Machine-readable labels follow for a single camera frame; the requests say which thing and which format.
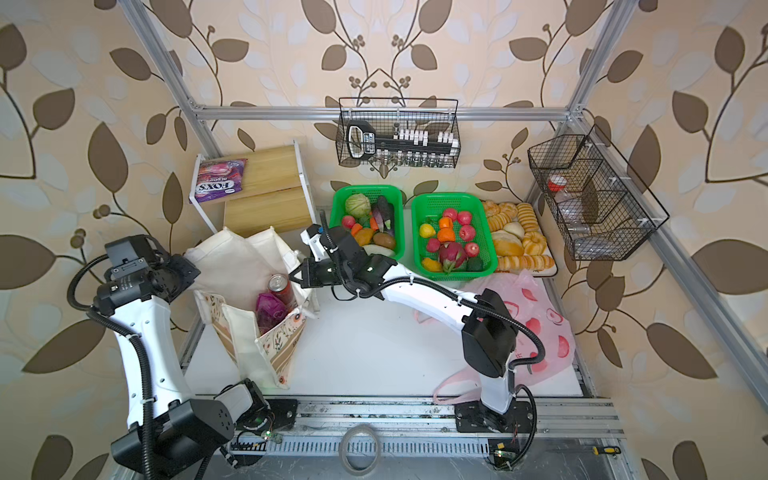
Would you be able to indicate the pink plastic bag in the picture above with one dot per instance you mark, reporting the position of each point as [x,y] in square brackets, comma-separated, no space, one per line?
[510,334]

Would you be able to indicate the white cucumber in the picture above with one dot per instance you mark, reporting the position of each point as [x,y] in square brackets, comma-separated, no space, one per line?
[373,249]

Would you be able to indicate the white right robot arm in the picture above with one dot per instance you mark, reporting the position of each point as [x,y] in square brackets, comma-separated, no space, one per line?
[392,277]

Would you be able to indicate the green vegetable basket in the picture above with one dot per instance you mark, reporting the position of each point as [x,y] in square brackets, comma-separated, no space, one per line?
[393,195]

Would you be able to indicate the white wooden shelf rack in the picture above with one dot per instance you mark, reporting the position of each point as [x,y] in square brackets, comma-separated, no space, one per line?
[275,194]

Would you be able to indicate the pink dragon fruit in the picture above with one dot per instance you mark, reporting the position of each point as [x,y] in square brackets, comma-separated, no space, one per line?
[452,256]

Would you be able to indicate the red cola can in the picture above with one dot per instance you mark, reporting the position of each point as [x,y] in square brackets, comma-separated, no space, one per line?
[279,288]

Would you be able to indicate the black wire side basket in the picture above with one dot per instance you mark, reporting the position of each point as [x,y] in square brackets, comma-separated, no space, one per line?
[600,199]

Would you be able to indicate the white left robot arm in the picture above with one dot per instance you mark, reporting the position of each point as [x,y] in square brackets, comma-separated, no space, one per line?
[128,290]

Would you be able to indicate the purple fox's candy bag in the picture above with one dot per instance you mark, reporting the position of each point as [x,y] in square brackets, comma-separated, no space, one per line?
[218,179]

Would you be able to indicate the black wire wall basket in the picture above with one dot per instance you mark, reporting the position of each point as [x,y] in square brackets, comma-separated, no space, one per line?
[430,113]

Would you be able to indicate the purple eggplant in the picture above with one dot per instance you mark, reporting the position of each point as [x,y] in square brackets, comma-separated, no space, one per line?
[383,214]

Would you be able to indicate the red apple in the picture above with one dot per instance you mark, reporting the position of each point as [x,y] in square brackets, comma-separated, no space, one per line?
[467,233]

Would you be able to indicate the green fruit basket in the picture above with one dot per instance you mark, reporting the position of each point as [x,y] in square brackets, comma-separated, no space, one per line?
[452,210]

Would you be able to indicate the orange tangerine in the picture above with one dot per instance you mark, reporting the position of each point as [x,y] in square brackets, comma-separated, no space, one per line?
[446,235]

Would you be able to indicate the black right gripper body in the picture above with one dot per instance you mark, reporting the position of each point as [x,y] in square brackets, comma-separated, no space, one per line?
[325,273]

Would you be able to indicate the yellow potato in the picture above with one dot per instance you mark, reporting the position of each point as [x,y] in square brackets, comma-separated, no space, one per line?
[364,236]

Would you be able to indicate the bread tray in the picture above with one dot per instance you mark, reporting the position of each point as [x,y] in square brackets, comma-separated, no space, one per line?
[518,240]

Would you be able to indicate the black white tool set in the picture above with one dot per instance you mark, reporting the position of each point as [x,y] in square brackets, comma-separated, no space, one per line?
[364,142]

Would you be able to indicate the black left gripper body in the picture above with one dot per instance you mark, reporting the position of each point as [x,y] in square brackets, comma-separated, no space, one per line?
[174,272]

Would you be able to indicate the brown kiwi potato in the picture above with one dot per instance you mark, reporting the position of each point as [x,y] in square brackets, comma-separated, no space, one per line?
[384,240]

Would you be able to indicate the green cabbage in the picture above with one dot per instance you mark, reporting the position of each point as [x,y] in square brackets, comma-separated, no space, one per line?
[357,205]

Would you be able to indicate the yellow lemon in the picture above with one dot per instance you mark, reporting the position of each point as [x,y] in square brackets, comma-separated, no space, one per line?
[426,231]

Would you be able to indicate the purple lot 100 candy bag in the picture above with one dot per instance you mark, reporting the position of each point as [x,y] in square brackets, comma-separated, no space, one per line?
[270,312]

